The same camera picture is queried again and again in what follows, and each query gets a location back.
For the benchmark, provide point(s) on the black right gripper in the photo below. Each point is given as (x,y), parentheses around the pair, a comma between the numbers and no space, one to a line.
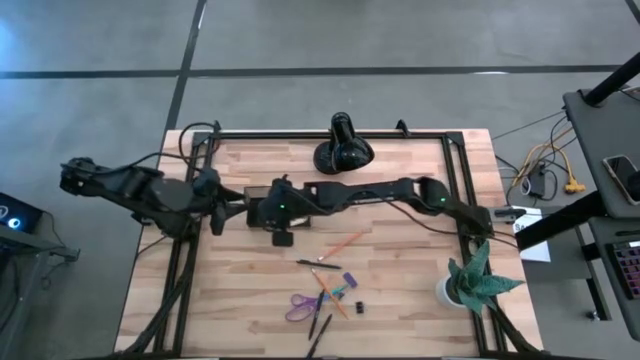
(282,212)

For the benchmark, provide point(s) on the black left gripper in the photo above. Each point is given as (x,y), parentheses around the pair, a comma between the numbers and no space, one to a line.
(215,200)

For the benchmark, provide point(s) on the black pen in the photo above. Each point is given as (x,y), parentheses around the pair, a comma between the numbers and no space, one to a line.
(320,334)
(317,264)
(316,316)

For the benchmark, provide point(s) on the small black binder clip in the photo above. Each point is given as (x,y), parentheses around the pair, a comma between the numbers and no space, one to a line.
(359,307)

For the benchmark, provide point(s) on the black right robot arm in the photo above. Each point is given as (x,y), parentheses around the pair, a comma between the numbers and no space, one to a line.
(365,192)

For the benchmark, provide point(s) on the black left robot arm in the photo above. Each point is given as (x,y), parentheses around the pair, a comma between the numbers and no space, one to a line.
(150,190)

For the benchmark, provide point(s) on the black desk lamp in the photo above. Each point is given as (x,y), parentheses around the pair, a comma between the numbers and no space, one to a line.
(345,150)

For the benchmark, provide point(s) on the green plant white pot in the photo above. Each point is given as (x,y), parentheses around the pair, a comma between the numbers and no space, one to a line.
(472,285)

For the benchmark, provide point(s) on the black device blue light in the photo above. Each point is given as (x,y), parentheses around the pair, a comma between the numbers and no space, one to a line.
(25,212)

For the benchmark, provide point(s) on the black side stand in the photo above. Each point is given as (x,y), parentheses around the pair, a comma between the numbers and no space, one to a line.
(30,245)

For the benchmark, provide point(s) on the black power adapter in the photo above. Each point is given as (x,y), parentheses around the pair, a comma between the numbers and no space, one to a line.
(537,182)

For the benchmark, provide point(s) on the white paper sheet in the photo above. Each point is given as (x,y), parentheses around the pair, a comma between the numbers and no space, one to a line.
(537,252)

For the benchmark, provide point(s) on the black desk beam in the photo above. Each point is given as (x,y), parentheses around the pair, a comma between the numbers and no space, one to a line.
(560,220)

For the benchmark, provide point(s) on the grey side desk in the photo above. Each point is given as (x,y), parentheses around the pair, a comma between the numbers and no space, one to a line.
(590,150)

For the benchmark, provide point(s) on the smartphone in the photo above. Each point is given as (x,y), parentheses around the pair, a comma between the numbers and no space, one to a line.
(622,175)

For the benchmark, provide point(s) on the backlit keyboard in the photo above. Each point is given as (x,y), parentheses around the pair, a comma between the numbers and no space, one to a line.
(630,270)

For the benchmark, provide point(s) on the black pole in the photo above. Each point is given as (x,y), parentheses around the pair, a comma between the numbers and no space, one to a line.
(612,82)

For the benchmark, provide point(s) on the black frame clamp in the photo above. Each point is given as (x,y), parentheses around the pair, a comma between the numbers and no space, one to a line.
(216,127)
(402,129)

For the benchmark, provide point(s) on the black aluminium table frame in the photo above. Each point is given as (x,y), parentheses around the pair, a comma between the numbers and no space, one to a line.
(280,135)

